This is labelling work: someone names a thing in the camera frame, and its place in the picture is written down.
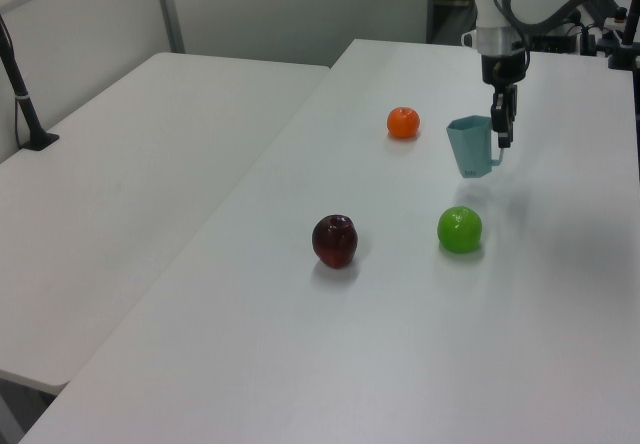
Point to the dark red apple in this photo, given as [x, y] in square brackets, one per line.
[335, 241]

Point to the green apple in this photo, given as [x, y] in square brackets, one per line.
[460, 229]

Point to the light blue faceted mug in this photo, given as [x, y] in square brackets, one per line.
[470, 149]

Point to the orange fruit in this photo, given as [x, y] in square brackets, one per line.
[403, 122]

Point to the white folding table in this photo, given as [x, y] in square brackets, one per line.
[125, 189]

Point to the black camera pole with base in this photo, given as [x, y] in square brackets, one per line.
[22, 99]

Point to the black stand with clamp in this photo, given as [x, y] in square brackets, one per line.
[625, 39]

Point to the dark electronics box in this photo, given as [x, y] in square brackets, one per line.
[552, 43]

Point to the grey partition corner post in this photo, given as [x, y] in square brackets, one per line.
[169, 9]

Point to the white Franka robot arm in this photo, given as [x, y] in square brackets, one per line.
[492, 4]

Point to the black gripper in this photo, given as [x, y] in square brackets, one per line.
[502, 69]

